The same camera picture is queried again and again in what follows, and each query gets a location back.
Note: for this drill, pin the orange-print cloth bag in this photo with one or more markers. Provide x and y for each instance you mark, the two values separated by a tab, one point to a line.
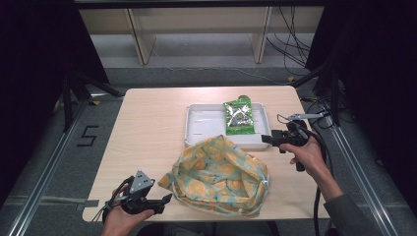
218	178

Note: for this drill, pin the black tripod stand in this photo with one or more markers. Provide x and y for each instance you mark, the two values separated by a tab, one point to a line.
70	98
332	95

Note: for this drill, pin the person's dark trousers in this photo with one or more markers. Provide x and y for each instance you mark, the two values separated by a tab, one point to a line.
196	230

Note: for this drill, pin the green snack packet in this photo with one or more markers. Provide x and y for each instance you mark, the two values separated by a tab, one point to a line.
239	114

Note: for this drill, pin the white plastic tray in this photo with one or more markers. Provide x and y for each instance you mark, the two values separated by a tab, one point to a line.
205	126

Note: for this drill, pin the person's left hand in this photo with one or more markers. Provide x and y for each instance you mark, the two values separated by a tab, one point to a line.
123	223

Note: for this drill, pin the person's right hand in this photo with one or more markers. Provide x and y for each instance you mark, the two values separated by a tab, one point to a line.
306	157

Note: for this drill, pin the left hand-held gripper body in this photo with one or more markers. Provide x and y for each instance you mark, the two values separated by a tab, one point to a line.
139	196

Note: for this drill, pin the aluminium floor rail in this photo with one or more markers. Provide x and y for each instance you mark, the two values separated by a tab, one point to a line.
357	170
46	177

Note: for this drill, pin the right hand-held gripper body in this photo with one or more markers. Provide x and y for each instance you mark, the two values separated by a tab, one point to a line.
295	132

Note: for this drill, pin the light wooden desk frame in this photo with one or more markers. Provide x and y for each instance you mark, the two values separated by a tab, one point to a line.
141	36

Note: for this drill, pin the grey floor tape strip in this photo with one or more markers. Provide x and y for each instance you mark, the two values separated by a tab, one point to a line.
87	204

